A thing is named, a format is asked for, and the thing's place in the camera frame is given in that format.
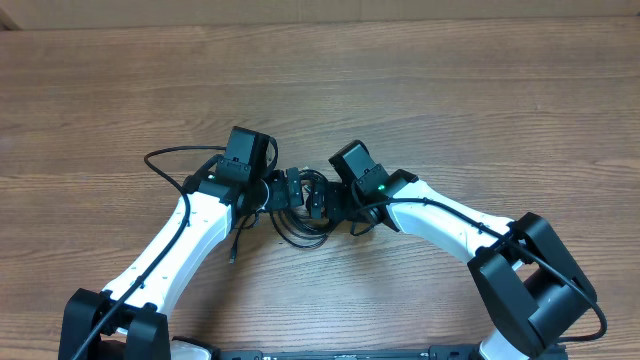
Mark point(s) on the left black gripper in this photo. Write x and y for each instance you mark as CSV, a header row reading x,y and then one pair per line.
x,y
293,186

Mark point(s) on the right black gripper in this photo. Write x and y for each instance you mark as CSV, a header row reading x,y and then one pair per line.
x,y
317,201

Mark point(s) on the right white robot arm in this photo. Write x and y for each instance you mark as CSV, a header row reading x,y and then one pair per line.
x,y
531,286

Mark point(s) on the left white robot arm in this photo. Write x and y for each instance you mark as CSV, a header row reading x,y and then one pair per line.
x,y
128,318

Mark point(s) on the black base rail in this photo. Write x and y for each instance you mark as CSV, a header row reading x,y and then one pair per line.
x,y
435,352

